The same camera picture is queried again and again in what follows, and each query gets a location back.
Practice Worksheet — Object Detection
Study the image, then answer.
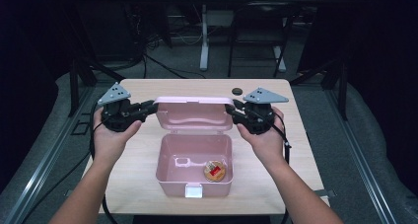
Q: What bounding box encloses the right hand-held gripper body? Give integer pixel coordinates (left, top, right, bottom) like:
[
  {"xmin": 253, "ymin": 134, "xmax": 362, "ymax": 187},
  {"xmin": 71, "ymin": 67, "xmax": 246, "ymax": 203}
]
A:
[{"xmin": 238, "ymin": 87, "xmax": 290, "ymax": 135}]

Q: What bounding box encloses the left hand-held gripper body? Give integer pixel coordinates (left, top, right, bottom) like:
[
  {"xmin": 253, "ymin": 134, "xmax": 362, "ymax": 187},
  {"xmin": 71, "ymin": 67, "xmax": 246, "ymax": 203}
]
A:
[{"xmin": 97, "ymin": 82, "xmax": 146, "ymax": 133}]

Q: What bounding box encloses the pink storage box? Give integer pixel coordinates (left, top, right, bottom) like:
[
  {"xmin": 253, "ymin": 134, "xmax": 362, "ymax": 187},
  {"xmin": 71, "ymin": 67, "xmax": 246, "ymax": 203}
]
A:
[{"xmin": 153, "ymin": 96, "xmax": 236, "ymax": 199}]

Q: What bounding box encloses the round gold tin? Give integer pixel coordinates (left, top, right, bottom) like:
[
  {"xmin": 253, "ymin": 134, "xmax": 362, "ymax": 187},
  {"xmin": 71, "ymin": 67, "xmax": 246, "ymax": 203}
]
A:
[{"xmin": 202, "ymin": 160, "xmax": 227, "ymax": 184}]

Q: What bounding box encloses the person's left hand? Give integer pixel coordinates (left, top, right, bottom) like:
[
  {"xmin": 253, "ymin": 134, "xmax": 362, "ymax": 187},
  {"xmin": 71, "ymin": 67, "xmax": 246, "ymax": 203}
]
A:
[{"xmin": 93, "ymin": 107, "xmax": 143, "ymax": 165}]

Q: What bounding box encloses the person's right hand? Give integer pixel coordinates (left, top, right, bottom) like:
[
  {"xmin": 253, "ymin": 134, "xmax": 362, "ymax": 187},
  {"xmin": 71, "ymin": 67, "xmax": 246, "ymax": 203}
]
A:
[{"xmin": 236, "ymin": 106, "xmax": 286, "ymax": 166}]

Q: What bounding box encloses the white desk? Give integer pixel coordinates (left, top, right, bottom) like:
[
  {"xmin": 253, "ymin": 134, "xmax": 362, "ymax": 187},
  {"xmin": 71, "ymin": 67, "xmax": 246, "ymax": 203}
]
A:
[{"xmin": 180, "ymin": 0, "xmax": 326, "ymax": 73}]

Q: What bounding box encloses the black chair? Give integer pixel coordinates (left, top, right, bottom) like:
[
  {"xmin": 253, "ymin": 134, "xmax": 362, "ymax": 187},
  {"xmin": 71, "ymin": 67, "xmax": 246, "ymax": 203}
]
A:
[{"xmin": 227, "ymin": 1, "xmax": 298, "ymax": 79}]

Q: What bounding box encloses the right hand-held gripper cable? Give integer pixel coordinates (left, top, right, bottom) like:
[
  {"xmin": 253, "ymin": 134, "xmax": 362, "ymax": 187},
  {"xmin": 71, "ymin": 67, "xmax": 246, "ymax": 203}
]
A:
[{"xmin": 271, "ymin": 111, "xmax": 292, "ymax": 224}]

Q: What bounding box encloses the black floor cable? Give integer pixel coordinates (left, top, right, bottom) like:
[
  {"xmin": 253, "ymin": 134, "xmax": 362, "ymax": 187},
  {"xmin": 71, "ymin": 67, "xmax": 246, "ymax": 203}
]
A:
[{"xmin": 141, "ymin": 52, "xmax": 207, "ymax": 81}]

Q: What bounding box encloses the black stand frame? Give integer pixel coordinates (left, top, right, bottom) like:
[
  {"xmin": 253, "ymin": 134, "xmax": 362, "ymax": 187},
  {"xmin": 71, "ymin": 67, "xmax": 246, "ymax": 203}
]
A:
[
  {"xmin": 66, "ymin": 56, "xmax": 126, "ymax": 118},
  {"xmin": 289, "ymin": 56, "xmax": 350, "ymax": 121}
]

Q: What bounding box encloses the tangle of cables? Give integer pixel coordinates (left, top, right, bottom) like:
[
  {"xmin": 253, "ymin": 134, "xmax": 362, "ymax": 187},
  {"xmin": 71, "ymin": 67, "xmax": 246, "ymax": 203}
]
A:
[{"xmin": 129, "ymin": 3, "xmax": 174, "ymax": 59}]

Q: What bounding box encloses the metal floor rail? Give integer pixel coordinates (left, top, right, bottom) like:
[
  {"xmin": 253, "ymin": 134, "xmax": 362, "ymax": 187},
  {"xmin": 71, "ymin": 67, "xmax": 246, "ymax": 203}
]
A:
[
  {"xmin": 328, "ymin": 88, "xmax": 399, "ymax": 224},
  {"xmin": 2, "ymin": 85, "xmax": 97, "ymax": 224}
]

